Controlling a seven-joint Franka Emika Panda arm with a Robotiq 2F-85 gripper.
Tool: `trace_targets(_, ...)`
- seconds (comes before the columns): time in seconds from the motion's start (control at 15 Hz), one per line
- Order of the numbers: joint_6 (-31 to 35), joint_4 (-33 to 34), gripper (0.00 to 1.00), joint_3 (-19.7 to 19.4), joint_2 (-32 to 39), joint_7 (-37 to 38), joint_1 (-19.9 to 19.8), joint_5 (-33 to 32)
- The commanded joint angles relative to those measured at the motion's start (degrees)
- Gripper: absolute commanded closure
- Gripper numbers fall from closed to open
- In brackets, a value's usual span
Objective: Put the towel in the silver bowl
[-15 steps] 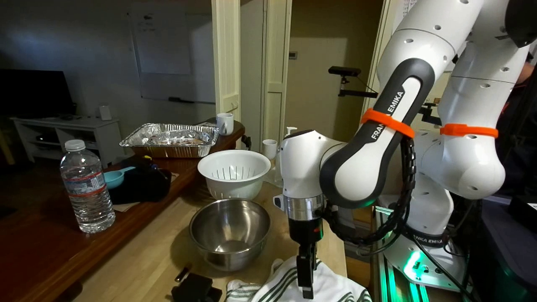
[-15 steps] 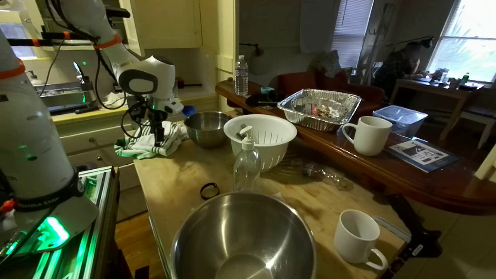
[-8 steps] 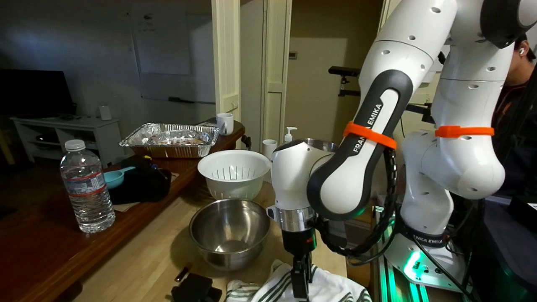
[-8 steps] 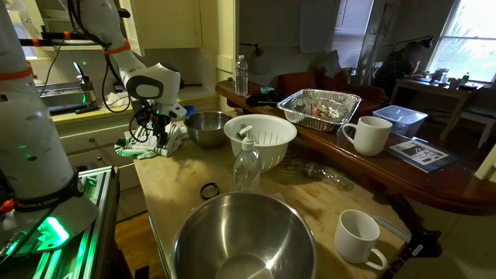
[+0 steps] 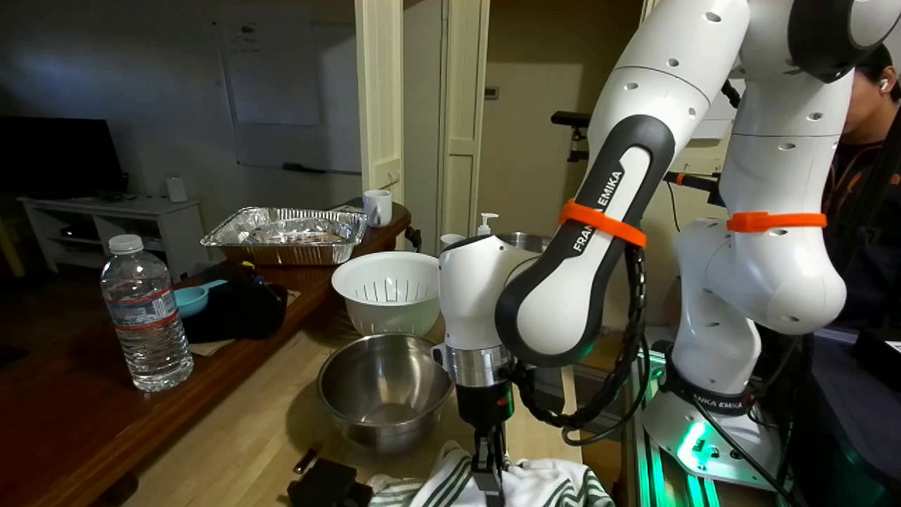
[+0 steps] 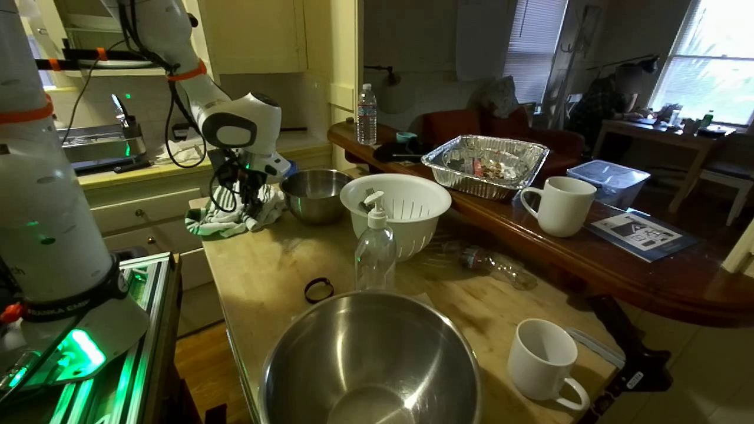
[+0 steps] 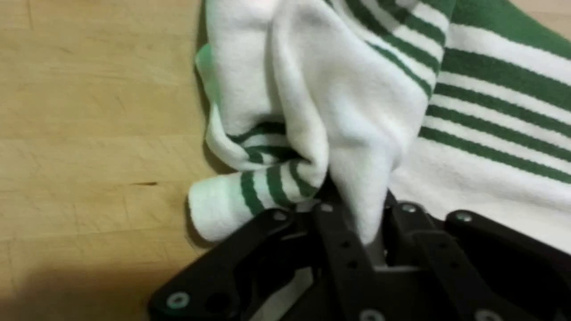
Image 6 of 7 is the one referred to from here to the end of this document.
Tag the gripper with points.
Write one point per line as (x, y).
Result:
(242, 174)

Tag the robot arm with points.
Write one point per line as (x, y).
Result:
(47, 194)

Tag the green white striped towel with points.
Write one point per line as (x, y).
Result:
(224, 222)

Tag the small silver bowl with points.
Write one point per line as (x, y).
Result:
(315, 197)

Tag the large silver bowl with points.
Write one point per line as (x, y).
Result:
(371, 359)

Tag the cream kitchen base cabinet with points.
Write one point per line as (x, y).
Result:
(147, 206)

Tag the clear water bottle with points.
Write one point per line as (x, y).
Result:
(367, 118)

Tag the clear pump bottle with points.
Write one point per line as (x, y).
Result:
(375, 253)

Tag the teal cup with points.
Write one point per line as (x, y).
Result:
(406, 137)

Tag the white plastic colander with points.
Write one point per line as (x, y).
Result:
(412, 215)

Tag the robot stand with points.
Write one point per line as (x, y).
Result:
(138, 353)

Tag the aluminium foil tray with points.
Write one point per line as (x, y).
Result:
(486, 162)

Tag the grey cushion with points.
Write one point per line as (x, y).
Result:
(498, 94)

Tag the crushed clear plastic bottle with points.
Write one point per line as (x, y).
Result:
(500, 268)

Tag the window with blinds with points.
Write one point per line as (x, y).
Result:
(533, 47)

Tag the white mug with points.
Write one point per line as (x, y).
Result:
(539, 359)
(562, 206)

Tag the dark wooden table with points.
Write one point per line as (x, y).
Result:
(589, 265)

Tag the person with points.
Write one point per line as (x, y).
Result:
(601, 103)

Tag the clear plastic lidded container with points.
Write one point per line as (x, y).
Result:
(609, 179)

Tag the blue printed booklet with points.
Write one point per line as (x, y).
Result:
(639, 235)

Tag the wooden desk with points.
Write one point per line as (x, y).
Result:
(677, 135)

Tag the white chair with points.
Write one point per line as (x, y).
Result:
(730, 174)

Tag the cream wall cabinet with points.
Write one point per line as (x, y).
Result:
(253, 35)

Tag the black clamp mount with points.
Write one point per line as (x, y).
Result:
(630, 353)

